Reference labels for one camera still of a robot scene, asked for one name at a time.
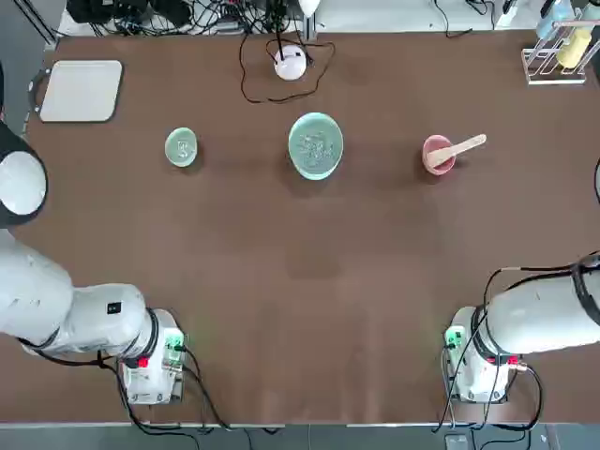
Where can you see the small green bowl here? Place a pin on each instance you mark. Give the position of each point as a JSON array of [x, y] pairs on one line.
[[181, 147]]

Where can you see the large green bowl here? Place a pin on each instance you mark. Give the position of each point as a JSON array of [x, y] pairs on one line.
[[315, 145]]

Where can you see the white tray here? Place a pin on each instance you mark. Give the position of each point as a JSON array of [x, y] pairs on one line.
[[80, 90]]

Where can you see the cream spoon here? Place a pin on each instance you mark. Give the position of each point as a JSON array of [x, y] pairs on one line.
[[461, 144]]

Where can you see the yellow cup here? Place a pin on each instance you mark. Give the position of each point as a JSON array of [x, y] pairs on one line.
[[575, 49]]

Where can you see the blue cup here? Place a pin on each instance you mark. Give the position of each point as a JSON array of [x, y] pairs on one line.
[[549, 21]]

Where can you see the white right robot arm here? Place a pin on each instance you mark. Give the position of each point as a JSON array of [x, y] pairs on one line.
[[529, 319]]

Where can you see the grey foot pedal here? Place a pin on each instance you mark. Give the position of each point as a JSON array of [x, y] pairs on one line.
[[456, 442]]

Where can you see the aluminium frame post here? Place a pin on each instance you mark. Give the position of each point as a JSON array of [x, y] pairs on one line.
[[310, 27]]

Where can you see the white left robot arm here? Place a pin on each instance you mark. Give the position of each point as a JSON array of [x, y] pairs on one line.
[[33, 290]]

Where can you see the pink bowl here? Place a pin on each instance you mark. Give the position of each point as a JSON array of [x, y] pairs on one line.
[[433, 164]]

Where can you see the white desk lamp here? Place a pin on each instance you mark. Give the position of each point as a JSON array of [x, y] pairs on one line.
[[290, 63]]

